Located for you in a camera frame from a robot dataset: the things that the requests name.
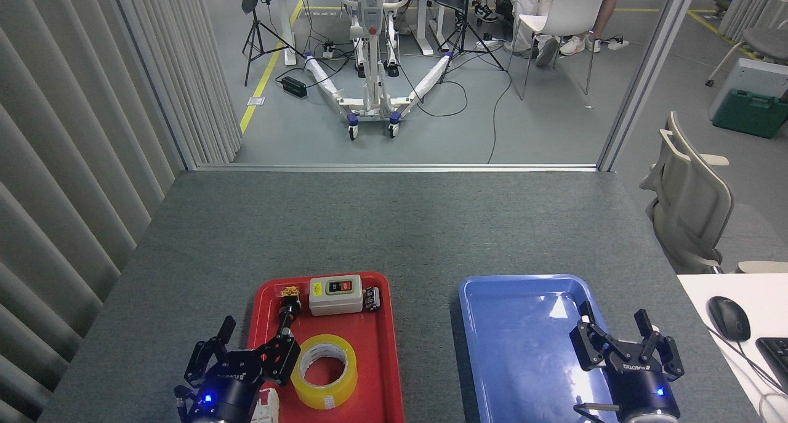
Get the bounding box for beige office chair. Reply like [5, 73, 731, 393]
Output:
[640, 111, 735, 275]

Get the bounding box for green plastic case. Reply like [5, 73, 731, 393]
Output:
[712, 89, 788, 140]

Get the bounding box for black keyboard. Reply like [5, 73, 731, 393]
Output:
[755, 337, 788, 392]

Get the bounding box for silver frame post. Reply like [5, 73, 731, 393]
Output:
[597, 0, 703, 172]

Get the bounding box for silver frame rail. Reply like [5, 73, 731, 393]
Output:
[196, 163, 599, 173]

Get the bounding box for short grey vertical blinds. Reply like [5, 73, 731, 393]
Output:
[718, 0, 788, 40]

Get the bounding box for blue plastic tray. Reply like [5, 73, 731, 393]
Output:
[459, 274, 624, 423]

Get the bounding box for black computer mouse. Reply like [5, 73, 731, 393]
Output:
[707, 296, 752, 342]

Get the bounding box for person in dark shorts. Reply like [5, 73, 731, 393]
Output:
[551, 0, 624, 56]

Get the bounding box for grey flat box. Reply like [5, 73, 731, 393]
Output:
[708, 58, 788, 122]

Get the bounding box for person's black white shoe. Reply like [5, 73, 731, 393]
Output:
[471, 0, 500, 23]

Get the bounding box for white desk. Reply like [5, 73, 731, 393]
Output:
[677, 273, 788, 423]

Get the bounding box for grey round seat chair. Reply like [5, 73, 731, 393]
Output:
[705, 28, 788, 87]

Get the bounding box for black tripod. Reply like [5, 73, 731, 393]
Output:
[242, 0, 307, 87]
[438, 0, 506, 84]

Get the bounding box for red plastic tray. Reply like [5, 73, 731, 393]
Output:
[246, 272, 405, 423]

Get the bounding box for white stand on wheels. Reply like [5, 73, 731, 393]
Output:
[304, 0, 454, 141]

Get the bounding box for person in pale trousers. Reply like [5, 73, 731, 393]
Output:
[504, 0, 562, 67]

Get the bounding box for white plastic chair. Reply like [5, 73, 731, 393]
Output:
[508, 0, 609, 100]

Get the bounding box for black floor cable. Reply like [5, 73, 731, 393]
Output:
[486, 71, 513, 164]

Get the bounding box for grey push button switch box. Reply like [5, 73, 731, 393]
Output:
[308, 275, 364, 316]

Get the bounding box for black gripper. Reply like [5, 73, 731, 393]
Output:
[185, 316, 301, 423]
[569, 301, 685, 423]

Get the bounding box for long grey vertical blinds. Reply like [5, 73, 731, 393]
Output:
[0, 0, 243, 423]

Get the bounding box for yellow tape roll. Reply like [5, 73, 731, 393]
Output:
[291, 334, 358, 410]

